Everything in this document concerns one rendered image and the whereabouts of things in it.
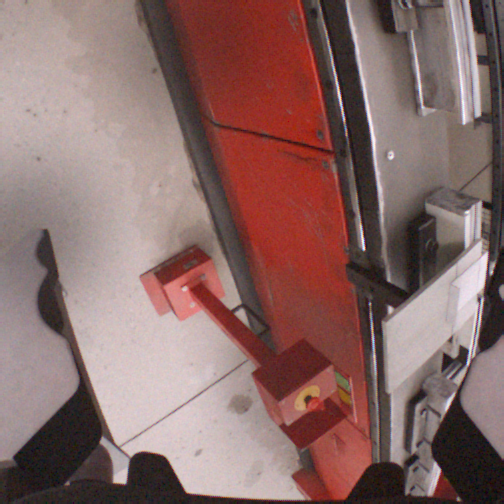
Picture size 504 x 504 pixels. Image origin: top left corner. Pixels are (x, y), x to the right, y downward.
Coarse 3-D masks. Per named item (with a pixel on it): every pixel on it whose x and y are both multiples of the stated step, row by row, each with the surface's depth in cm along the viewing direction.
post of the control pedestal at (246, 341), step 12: (192, 288) 143; (204, 288) 141; (204, 300) 135; (216, 300) 134; (216, 312) 129; (228, 312) 127; (216, 324) 130; (228, 324) 123; (240, 324) 121; (228, 336) 124; (240, 336) 117; (252, 336) 116; (240, 348) 117; (252, 348) 112; (264, 348) 111; (252, 360) 112; (264, 360) 107
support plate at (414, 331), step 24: (480, 240) 65; (456, 264) 63; (432, 288) 61; (408, 312) 59; (432, 312) 64; (384, 336) 59; (408, 336) 62; (432, 336) 67; (384, 360) 62; (408, 360) 65
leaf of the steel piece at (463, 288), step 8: (472, 264) 66; (464, 272) 65; (472, 272) 67; (456, 280) 64; (464, 280) 66; (472, 280) 68; (456, 288) 62; (464, 288) 67; (472, 288) 69; (448, 296) 65; (456, 296) 63; (464, 296) 68; (472, 296) 71; (448, 304) 66; (456, 304) 64; (464, 304) 70; (448, 312) 66; (456, 312) 65; (448, 320) 67
